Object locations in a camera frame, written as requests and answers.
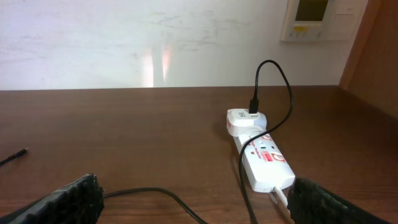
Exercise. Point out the brown wooden side panel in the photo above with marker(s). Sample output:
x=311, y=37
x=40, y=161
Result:
x=371, y=69

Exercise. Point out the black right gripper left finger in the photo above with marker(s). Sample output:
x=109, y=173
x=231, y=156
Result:
x=80, y=201

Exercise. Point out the white wall control panel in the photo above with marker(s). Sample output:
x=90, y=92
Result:
x=318, y=20

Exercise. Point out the white power strip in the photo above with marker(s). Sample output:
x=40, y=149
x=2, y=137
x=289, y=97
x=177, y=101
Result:
x=265, y=166

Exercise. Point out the white USB charger adapter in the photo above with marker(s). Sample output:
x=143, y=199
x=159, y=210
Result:
x=240, y=121

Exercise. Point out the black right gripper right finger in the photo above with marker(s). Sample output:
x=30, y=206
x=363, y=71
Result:
x=309, y=203

